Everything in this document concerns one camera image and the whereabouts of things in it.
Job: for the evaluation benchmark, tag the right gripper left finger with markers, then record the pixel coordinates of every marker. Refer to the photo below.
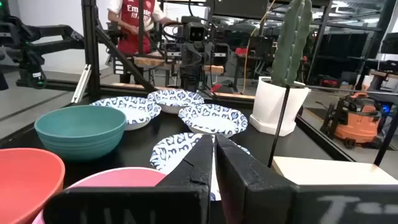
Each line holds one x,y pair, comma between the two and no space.
174,202

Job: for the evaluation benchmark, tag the black storage rack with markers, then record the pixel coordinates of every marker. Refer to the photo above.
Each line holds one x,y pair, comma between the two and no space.
348,43

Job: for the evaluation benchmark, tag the wooden workbench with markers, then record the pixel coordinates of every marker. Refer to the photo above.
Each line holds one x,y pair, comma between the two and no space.
149,61

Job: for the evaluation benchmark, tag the teal plastic bowl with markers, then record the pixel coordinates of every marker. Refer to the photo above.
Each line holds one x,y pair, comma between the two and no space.
81,137

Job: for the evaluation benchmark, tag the white plant pot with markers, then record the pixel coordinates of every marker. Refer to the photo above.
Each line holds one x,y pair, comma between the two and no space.
273,105

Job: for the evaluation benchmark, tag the pink plastic bowl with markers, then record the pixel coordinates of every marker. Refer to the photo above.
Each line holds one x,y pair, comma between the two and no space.
124,178

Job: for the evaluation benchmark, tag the person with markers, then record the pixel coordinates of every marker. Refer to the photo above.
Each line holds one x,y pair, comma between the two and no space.
133,18

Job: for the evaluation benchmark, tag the wooden shelf black frame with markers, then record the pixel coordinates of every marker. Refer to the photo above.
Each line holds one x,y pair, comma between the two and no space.
326,171

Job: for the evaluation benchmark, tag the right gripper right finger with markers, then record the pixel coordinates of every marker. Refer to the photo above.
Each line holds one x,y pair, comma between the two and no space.
264,199

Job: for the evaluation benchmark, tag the coral red plastic bowl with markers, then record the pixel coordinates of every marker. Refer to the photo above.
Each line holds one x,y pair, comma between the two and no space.
25,180

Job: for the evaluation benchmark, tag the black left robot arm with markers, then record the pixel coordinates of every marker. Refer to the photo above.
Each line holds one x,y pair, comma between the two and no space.
192,74

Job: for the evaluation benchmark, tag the black background robot arm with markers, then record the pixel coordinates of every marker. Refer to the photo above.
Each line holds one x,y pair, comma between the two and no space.
37,40

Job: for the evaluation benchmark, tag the black aluminium rig frame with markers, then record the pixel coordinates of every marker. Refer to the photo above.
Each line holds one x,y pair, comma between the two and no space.
90,46

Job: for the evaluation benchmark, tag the green cactus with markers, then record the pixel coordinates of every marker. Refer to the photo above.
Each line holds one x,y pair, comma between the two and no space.
289,46

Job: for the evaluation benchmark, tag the silver aluminium bar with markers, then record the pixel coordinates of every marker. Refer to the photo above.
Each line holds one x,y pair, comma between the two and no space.
81,84

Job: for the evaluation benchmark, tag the blue patterned paper bowl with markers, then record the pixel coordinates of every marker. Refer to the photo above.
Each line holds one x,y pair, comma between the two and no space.
136,115
214,123
171,152
174,101

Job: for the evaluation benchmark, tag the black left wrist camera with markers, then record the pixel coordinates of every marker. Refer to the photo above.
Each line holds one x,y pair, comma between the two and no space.
196,31

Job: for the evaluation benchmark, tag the black table mat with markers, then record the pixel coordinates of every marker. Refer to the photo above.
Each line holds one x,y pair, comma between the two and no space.
140,146

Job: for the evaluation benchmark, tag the orange shop vacuum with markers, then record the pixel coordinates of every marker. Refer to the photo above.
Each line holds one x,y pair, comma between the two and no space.
357,124

